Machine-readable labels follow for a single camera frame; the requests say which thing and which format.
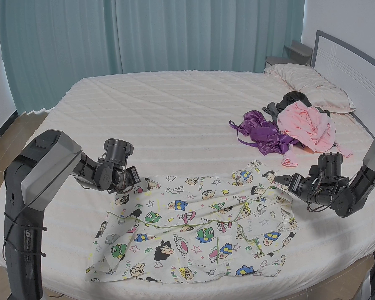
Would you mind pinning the blue-green curtain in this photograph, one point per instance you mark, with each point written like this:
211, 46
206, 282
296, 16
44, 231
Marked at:
143, 27

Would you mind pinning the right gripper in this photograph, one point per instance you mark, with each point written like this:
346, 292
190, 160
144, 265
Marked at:
301, 187

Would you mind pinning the purple garment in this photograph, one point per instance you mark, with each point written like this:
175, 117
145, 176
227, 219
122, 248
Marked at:
262, 133

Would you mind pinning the bed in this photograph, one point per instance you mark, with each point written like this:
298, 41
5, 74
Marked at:
159, 105

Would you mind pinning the cream pillow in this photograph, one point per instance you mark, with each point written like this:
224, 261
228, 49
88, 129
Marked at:
312, 80

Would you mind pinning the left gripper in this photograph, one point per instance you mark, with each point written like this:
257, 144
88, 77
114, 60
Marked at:
126, 181

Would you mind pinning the grey bedside table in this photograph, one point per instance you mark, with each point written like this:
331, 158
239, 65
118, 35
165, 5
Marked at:
298, 50

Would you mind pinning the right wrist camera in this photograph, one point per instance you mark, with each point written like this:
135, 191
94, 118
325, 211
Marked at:
314, 172

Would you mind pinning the grey garment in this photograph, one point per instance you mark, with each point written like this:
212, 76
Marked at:
270, 111

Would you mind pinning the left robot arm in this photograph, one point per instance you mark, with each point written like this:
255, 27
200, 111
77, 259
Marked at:
43, 167

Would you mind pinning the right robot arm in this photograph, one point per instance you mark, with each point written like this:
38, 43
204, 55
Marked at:
356, 192

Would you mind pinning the white printed pyjama top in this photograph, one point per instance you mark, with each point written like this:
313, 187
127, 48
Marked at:
190, 230

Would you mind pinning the pink garment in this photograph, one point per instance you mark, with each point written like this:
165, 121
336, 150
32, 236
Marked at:
306, 123

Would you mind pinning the black garment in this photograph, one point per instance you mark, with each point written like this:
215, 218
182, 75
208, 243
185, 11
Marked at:
292, 98

